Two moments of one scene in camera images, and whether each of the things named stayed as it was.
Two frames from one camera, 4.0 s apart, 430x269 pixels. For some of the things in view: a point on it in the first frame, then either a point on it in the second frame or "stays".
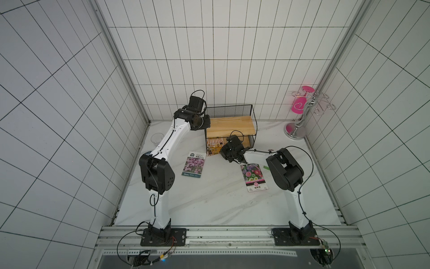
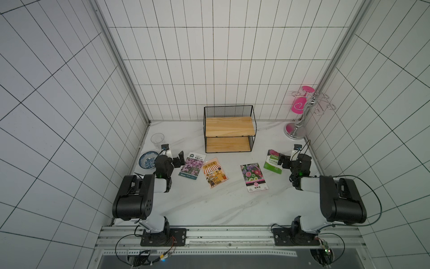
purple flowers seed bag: [194, 163] stays
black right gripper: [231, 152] -> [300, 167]
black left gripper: [207, 124] -> [176, 160]
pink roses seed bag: [253, 177] stays
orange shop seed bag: [214, 146] -> [214, 172]
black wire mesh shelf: [239, 121] stays
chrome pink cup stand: [307, 99] stays
